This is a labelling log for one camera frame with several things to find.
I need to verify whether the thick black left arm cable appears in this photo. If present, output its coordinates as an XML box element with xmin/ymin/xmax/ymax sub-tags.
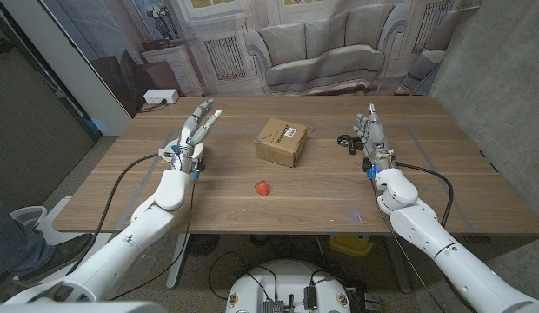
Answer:
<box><xmin>64</xmin><ymin>152</ymin><xmax>175</xmax><ymax>277</ymax></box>

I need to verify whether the black power strip cord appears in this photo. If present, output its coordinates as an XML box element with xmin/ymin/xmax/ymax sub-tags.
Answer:
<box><xmin>138</xmin><ymin>98</ymin><xmax>169</xmax><ymax>114</ymax></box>

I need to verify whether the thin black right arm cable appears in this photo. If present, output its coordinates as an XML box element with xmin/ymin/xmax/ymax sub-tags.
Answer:
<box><xmin>369</xmin><ymin>177</ymin><xmax>436</xmax><ymax>313</ymax></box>

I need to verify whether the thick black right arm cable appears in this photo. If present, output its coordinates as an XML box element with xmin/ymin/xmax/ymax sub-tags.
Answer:
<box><xmin>393</xmin><ymin>161</ymin><xmax>454</xmax><ymax>230</ymax></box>

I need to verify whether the printed living room backdrop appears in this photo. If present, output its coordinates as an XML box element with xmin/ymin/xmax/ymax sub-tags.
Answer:
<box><xmin>38</xmin><ymin>0</ymin><xmax>483</xmax><ymax>119</ymax></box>

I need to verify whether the person leg in jeans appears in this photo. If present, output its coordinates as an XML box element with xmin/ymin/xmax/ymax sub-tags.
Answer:
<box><xmin>0</xmin><ymin>193</ymin><xmax>57</xmax><ymax>283</ymax></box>

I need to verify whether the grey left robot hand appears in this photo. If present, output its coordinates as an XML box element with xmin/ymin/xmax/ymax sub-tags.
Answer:
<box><xmin>169</xmin><ymin>98</ymin><xmax>223</xmax><ymax>175</ymax></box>

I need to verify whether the white power strip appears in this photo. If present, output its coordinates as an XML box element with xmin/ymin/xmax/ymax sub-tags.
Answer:
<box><xmin>143</xmin><ymin>88</ymin><xmax>180</xmax><ymax>105</ymax></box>

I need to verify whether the brown cardboard package box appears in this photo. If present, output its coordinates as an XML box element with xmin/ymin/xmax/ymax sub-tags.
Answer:
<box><xmin>255</xmin><ymin>117</ymin><xmax>309</xmax><ymax>169</ymax></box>

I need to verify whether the black round fan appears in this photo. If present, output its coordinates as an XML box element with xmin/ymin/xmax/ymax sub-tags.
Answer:
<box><xmin>186</xmin><ymin>234</ymin><xmax>221</xmax><ymax>257</ymax></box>

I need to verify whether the black floor cable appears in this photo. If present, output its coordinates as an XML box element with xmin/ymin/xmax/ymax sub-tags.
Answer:
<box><xmin>207</xmin><ymin>250</ymin><xmax>280</xmax><ymax>302</ymax></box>

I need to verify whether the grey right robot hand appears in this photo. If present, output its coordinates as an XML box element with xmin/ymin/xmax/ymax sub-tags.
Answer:
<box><xmin>353</xmin><ymin>103</ymin><xmax>396</xmax><ymax>172</ymax></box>

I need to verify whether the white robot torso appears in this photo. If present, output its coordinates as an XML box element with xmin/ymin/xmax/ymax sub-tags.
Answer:
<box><xmin>225</xmin><ymin>259</ymin><xmax>352</xmax><ymax>313</ymax></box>

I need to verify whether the white table leg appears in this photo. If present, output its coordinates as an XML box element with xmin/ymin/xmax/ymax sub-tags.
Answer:
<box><xmin>384</xmin><ymin>234</ymin><xmax>412</xmax><ymax>295</ymax></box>
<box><xmin>165</xmin><ymin>233</ymin><xmax>190</xmax><ymax>290</ymax></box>

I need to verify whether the white ceramic bowl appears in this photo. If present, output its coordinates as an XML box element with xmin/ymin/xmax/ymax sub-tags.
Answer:
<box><xmin>163</xmin><ymin>137</ymin><xmax>205</xmax><ymax>163</ymax></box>

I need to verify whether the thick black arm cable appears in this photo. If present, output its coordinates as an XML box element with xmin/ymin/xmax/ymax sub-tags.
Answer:
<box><xmin>64</xmin><ymin>152</ymin><xmax>175</xmax><ymax>277</ymax></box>
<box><xmin>393</xmin><ymin>161</ymin><xmax>454</xmax><ymax>230</ymax></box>

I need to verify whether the black hand grip trainer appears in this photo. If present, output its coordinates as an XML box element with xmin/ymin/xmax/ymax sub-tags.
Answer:
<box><xmin>336</xmin><ymin>134</ymin><xmax>365</xmax><ymax>156</ymax></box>

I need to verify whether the white round stand base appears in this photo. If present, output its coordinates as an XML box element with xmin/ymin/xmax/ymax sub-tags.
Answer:
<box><xmin>10</xmin><ymin>196</ymin><xmax>96</xmax><ymax>249</ymax></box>

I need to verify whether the yellow plastic object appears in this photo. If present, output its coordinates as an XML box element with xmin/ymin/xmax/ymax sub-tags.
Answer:
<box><xmin>329</xmin><ymin>233</ymin><xmax>375</xmax><ymax>257</ymax></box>

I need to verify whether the dark shoe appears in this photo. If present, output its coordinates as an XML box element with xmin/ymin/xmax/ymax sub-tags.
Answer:
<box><xmin>15</xmin><ymin>233</ymin><xmax>95</xmax><ymax>282</ymax></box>

